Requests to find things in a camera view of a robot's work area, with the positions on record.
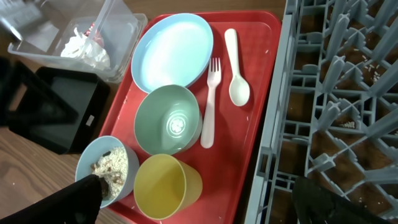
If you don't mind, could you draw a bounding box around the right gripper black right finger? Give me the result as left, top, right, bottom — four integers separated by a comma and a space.
292, 177, 389, 224

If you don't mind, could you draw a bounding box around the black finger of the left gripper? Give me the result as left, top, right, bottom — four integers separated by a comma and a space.
1, 57, 78, 126

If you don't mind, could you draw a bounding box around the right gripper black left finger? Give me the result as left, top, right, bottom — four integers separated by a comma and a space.
1, 174, 103, 224

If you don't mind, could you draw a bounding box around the light blue bowl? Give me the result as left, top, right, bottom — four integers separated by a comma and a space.
75, 136, 139, 208

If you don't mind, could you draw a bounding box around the white napkin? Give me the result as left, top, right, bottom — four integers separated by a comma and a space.
60, 28, 110, 70

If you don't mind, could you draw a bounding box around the yellow plastic cup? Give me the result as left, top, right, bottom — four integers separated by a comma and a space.
134, 154, 203, 220

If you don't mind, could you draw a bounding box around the red snack wrapper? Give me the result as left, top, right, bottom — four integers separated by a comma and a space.
84, 22, 104, 48

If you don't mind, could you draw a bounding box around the mint green bowl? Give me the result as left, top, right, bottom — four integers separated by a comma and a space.
134, 85, 203, 155

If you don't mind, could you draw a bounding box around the black waste tray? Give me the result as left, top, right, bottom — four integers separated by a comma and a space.
7, 64, 110, 154

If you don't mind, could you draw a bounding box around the grey dishwasher rack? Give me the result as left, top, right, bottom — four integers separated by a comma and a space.
244, 0, 397, 223

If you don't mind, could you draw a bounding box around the clear plastic waste bin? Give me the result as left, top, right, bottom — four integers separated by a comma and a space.
1, 0, 147, 83

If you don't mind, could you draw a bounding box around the white plastic spoon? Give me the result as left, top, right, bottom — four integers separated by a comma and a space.
224, 29, 250, 106

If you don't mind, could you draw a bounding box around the light blue plate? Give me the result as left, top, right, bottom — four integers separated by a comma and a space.
131, 13, 214, 93

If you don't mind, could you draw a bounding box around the white plastic fork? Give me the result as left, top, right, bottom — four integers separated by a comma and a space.
200, 58, 221, 149

